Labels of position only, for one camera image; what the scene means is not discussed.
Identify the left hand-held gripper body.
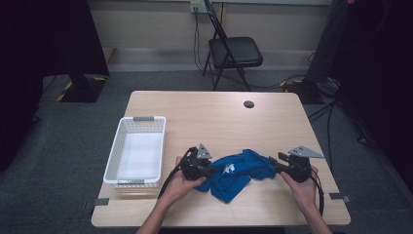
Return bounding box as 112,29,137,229
179,143,213,181

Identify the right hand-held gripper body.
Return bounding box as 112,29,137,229
285,145,325,183

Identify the blue t-shirt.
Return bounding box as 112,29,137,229
194,148,278,204

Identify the person's left hand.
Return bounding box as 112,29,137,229
164,156,207,209

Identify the person's right hand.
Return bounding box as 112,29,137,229
280,165,320,215

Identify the white plastic basket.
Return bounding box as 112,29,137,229
102,115,168,189

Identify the black box with yellow tape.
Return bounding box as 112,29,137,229
282,78,325,105

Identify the black folding chair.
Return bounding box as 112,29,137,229
202,0,264,92

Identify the grey hanging cloth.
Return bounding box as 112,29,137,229
305,0,350,84

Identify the dark curtain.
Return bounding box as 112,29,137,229
329,0,413,183

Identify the black stand base yellow tape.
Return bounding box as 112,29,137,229
56,73,108,104

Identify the black curtain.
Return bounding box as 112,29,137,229
0,0,110,174

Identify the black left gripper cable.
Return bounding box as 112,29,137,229
158,146,198,200

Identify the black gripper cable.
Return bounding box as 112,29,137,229
310,174,325,217
158,146,198,200

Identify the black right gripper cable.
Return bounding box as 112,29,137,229
310,174,325,217

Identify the black floor cable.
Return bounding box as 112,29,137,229
308,97,378,174

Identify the black wall cable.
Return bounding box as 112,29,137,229
193,11,215,74

